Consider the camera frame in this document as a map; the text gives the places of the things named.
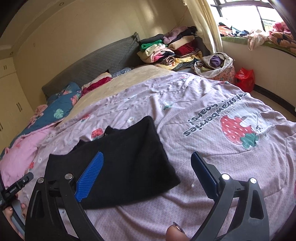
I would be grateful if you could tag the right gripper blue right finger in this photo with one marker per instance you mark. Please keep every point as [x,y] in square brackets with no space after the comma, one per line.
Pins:
[250,220]

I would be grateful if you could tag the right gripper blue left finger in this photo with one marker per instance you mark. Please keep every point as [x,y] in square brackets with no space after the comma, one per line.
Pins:
[43,220]

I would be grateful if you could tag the black t-shirt with orange print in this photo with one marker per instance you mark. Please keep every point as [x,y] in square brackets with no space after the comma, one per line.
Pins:
[135,168]

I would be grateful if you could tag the floral fabric bag with clothes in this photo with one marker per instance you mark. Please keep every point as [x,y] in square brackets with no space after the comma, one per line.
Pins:
[218,66]

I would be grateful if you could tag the pile of folded clothes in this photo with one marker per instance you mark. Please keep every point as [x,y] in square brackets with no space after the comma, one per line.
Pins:
[176,50]

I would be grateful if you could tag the clothes on window sill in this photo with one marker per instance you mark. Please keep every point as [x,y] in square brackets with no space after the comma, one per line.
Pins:
[279,37]

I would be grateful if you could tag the left hand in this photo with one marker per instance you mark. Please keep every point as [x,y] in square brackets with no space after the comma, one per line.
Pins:
[8,213]

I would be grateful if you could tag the right hand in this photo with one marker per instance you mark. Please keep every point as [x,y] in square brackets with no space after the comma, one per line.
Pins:
[176,233]

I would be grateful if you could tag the pink quilt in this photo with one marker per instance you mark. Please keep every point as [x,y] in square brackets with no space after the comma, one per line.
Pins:
[18,159]

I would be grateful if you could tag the cream wardrobe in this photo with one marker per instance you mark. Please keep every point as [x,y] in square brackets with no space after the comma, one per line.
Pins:
[15,110]

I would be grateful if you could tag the dark blue leaf print pillow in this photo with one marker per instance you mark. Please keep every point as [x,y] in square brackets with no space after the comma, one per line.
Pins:
[57,108]

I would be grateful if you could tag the lilac strawberry print duvet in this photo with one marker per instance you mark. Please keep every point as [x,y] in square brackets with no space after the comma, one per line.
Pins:
[232,130]

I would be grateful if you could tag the red plastic bag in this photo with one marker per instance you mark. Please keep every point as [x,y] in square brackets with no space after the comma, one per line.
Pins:
[245,80]

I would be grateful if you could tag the red and cream blanket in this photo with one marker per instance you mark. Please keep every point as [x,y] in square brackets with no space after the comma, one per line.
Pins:
[97,82]

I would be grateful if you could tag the beige bed sheet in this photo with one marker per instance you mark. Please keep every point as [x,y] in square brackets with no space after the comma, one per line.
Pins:
[115,86]

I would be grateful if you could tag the grey quilted headboard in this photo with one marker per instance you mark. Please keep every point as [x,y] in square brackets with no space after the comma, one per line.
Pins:
[111,58]

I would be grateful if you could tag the cream curtain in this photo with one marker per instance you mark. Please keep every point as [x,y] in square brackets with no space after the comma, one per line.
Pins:
[204,21]

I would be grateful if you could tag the window with dark frame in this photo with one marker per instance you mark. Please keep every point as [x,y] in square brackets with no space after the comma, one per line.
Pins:
[245,15]

